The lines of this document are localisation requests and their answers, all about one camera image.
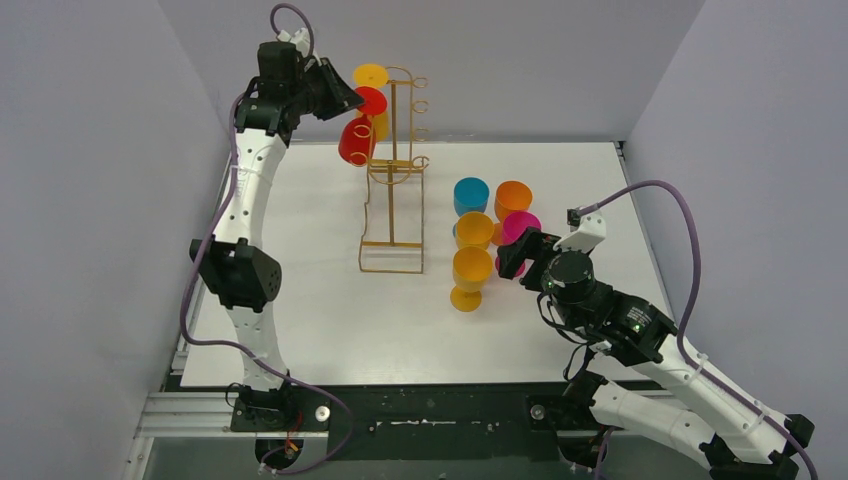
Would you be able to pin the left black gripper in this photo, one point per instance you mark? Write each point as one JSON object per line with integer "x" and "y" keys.
{"x": 323, "y": 86}

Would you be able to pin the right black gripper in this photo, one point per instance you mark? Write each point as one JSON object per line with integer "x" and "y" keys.
{"x": 536, "y": 245}

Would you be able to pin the magenta plastic wine glass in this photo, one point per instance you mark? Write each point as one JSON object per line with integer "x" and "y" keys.
{"x": 514, "y": 225}

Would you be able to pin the yellow back wine glass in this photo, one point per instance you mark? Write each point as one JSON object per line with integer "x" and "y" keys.
{"x": 369, "y": 80}

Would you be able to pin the yellow wine glass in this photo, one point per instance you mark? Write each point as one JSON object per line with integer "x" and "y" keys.
{"x": 471, "y": 269}
{"x": 369, "y": 80}
{"x": 474, "y": 229}

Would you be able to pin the red plastic wine glass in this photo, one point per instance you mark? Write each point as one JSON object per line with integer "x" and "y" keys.
{"x": 369, "y": 126}

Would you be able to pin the orange plastic wine glass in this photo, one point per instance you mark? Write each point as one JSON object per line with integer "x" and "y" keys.
{"x": 510, "y": 196}

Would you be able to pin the blue plastic wine glass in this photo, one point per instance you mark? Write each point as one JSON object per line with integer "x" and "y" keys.
{"x": 470, "y": 194}

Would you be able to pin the gold wire glass rack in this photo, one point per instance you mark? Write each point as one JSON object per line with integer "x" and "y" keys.
{"x": 392, "y": 240}

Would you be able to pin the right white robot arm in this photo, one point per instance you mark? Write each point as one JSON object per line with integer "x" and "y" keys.
{"x": 730, "y": 434}

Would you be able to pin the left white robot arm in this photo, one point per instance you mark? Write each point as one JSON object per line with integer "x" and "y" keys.
{"x": 292, "y": 83}

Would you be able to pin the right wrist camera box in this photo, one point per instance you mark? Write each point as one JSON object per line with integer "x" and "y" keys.
{"x": 587, "y": 231}

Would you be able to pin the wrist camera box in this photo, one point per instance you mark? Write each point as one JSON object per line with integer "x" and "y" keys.
{"x": 587, "y": 231}
{"x": 300, "y": 39}

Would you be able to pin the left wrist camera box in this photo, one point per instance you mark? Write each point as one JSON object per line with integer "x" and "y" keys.
{"x": 300, "y": 39}

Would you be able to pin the black base frame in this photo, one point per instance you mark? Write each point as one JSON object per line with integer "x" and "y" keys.
{"x": 415, "y": 422}

